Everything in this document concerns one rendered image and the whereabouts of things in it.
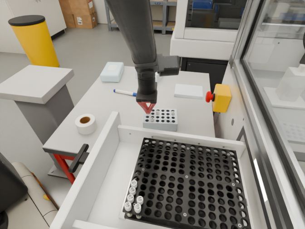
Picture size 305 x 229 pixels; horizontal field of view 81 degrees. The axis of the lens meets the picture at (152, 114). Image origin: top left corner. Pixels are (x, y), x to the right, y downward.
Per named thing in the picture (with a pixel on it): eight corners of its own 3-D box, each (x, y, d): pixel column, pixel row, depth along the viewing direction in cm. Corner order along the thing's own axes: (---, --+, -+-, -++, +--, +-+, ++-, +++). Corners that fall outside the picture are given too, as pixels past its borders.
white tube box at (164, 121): (143, 130, 66) (142, 122, 63) (145, 115, 72) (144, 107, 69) (176, 131, 65) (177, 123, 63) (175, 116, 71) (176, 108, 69)
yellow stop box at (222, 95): (210, 112, 61) (215, 94, 57) (209, 99, 67) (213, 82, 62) (226, 113, 61) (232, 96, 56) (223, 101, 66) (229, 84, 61)
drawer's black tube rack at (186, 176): (125, 222, 36) (122, 211, 32) (144, 152, 49) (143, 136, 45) (240, 247, 33) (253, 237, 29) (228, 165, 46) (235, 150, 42)
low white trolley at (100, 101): (92, 222, 111) (41, 146, 60) (122, 145, 156) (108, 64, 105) (186, 243, 103) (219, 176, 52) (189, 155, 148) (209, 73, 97)
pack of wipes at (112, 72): (119, 82, 90) (118, 75, 87) (100, 82, 90) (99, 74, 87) (124, 68, 101) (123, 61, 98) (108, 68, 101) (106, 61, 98)
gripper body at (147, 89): (157, 86, 65) (157, 67, 60) (155, 104, 57) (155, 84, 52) (139, 86, 65) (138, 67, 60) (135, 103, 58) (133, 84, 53)
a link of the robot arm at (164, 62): (138, 39, 45) (140, 72, 45) (182, 36, 46) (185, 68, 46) (139, 57, 57) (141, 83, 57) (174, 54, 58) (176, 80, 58)
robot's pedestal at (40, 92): (47, 175, 135) (-16, 92, 84) (68, 144, 157) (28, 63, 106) (84, 181, 131) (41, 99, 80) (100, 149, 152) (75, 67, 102)
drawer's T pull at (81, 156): (68, 173, 38) (66, 170, 37) (85, 145, 43) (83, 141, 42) (84, 176, 37) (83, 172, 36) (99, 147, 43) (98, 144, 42)
